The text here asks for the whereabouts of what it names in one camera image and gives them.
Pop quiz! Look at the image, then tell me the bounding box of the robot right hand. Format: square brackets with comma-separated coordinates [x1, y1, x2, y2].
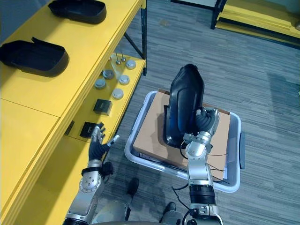
[194, 107, 220, 137]

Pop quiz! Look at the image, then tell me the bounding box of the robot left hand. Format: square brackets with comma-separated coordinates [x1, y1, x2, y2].
[88, 122, 121, 167]

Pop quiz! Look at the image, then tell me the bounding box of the black plastic housing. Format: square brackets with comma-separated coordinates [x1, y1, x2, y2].
[162, 63, 206, 149]
[47, 0, 107, 25]
[0, 37, 70, 78]

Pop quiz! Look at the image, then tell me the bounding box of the yellow shelf rack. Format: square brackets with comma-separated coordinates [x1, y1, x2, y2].
[210, 0, 300, 44]
[0, 0, 148, 225]

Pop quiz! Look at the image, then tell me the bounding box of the small black box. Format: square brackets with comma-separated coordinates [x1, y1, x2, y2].
[79, 121, 98, 138]
[93, 99, 113, 116]

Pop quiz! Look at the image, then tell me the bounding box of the clear plastic bin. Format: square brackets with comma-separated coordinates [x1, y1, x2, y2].
[124, 90, 242, 194]

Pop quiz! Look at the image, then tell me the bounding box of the dark robot left foot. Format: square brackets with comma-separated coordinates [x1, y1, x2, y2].
[126, 177, 141, 196]

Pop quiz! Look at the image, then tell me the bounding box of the brown cardboard sheet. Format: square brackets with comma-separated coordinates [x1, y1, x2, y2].
[132, 88, 232, 181]

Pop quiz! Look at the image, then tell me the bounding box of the silver robot left leg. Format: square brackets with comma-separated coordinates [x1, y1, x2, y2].
[92, 195, 132, 225]

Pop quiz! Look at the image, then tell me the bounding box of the silver robot leg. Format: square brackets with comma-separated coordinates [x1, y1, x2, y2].
[159, 210, 189, 225]
[92, 195, 132, 225]

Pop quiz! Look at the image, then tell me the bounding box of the silver robot right leg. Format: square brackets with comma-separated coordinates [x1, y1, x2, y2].
[159, 210, 189, 225]

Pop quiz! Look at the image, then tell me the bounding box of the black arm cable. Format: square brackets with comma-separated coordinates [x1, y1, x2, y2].
[171, 183, 192, 210]

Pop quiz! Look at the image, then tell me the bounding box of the dark steel shelf post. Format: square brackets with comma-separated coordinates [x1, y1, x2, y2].
[140, 0, 148, 76]

